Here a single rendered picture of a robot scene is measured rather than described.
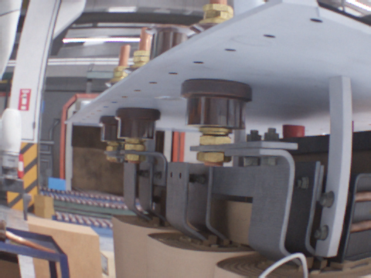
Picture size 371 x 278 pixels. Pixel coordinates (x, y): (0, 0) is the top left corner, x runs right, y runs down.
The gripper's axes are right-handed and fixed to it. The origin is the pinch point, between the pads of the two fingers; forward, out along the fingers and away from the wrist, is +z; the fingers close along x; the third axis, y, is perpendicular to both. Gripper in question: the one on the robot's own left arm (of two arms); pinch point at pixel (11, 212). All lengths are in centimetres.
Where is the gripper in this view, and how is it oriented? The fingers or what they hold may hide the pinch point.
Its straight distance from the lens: 194.9
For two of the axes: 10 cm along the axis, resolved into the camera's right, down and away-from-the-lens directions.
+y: 4.9, -0.2, -8.7
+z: -0.5, 10.0, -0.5
